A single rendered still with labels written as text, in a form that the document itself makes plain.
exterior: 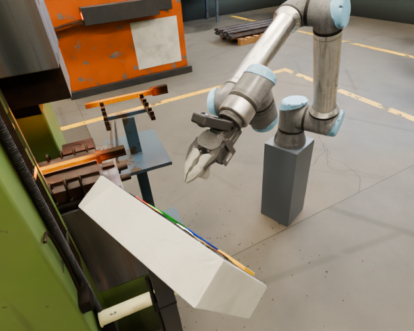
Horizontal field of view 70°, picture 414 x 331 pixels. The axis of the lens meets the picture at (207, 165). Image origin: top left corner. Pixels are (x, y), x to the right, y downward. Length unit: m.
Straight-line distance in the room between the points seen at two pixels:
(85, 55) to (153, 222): 4.16
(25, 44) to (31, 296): 0.59
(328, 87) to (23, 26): 1.20
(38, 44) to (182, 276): 0.61
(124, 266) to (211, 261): 0.86
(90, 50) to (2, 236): 4.01
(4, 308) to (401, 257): 1.99
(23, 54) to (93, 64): 3.82
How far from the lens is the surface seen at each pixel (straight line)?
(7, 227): 0.72
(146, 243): 0.53
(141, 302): 1.11
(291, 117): 1.72
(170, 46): 4.89
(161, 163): 1.53
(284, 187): 1.94
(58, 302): 0.91
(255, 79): 0.82
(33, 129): 1.34
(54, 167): 1.14
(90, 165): 1.12
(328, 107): 1.61
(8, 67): 0.85
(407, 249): 2.26
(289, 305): 1.82
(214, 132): 0.76
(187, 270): 0.48
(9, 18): 0.82
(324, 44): 1.38
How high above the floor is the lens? 1.57
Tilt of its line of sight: 36 degrees down
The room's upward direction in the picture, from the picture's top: 5 degrees counter-clockwise
